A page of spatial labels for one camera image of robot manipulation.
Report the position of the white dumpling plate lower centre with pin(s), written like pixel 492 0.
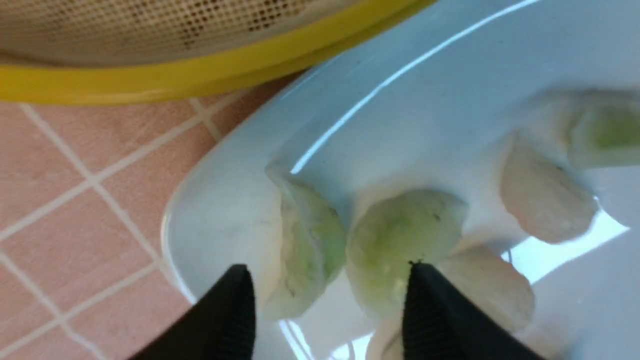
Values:
pixel 493 285

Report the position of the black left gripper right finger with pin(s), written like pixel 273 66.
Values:
pixel 440 323

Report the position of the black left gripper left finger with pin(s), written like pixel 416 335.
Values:
pixel 222 325

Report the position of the yellow rimmed bamboo steamer basket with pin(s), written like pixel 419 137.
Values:
pixel 223 71

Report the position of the pale green dumpling plate right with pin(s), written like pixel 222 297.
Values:
pixel 601 127

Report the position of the greyish dumpling plate lower left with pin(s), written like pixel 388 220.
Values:
pixel 386 341

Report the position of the pinkish white dumpling plate centre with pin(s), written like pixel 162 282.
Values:
pixel 548 202

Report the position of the green dumpling steamer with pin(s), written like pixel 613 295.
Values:
pixel 313 250

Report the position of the white square plate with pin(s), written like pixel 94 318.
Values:
pixel 433 103

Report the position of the green dumpling on plate left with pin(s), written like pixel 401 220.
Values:
pixel 420 226

